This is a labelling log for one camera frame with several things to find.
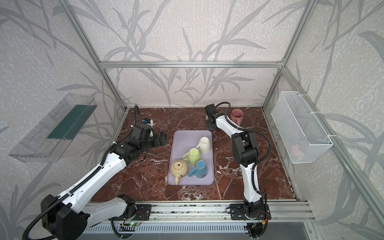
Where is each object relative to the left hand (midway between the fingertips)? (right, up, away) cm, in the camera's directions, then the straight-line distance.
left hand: (161, 132), depth 80 cm
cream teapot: (+10, -20, 0) cm, 22 cm away
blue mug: (+21, -21, 0) cm, 30 cm away
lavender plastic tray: (+9, -8, +17) cm, 20 cm away
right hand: (+30, +6, +23) cm, 39 cm away
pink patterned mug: (+46, +9, +22) cm, 52 cm away
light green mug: (+17, -14, +3) cm, 22 cm away
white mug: (+23, -10, +11) cm, 27 cm away
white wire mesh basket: (+64, -1, -19) cm, 66 cm away
